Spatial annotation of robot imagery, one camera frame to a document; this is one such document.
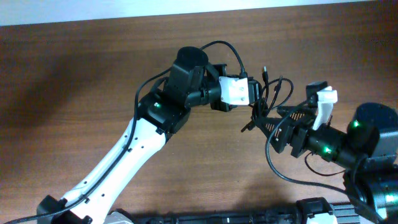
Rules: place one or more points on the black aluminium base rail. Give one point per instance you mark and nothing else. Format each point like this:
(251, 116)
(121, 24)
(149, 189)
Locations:
(309, 210)

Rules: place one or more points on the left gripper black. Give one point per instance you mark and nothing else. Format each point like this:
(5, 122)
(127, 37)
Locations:
(220, 70)

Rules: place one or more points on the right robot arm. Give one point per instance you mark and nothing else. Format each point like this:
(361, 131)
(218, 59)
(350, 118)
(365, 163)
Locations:
(367, 151)

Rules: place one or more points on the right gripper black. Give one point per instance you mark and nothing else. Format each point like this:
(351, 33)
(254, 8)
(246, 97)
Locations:
(296, 142)

